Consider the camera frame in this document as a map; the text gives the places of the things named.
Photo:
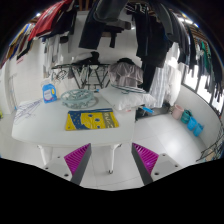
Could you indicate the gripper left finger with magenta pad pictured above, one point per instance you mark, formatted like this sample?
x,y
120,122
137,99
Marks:
x,y
72,166

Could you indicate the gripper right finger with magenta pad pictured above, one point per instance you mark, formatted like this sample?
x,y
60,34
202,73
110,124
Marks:
x,y
152,166

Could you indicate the yellow and blue patterned towel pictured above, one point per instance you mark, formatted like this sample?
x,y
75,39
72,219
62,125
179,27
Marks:
x,y
91,120

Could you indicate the white table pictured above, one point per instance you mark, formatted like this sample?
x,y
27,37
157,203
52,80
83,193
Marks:
x,y
53,124

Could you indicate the pink plastic bucket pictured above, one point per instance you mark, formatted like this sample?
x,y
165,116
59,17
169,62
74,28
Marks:
x,y
177,112

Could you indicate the blue plastic bucket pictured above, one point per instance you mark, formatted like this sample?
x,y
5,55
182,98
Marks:
x,y
192,123
198,129

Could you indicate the teal plastic bucket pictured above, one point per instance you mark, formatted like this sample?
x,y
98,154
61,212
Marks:
x,y
186,116

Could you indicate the pale green round clip hanger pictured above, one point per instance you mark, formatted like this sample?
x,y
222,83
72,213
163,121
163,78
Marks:
x,y
78,99

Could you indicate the blue laundry detergent bottle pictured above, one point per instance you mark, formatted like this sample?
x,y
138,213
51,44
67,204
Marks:
x,y
48,92

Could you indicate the white striped hanging cloth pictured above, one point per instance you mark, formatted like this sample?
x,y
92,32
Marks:
x,y
167,80

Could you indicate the grey-pink garment on rack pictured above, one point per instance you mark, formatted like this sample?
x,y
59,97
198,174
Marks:
x,y
125,74

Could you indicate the black folding drying rack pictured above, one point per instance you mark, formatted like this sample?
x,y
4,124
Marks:
x,y
90,76

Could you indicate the black hanging trousers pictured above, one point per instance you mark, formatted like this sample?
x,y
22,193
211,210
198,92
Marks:
x,y
152,33

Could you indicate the red hanging garment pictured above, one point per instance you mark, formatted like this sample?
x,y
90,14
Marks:
x,y
49,18

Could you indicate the dark hanging jacket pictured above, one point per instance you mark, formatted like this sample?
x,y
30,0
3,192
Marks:
x,y
103,18

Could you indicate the white wire clothes hangers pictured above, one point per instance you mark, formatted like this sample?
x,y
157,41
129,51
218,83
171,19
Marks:
x,y
26,110

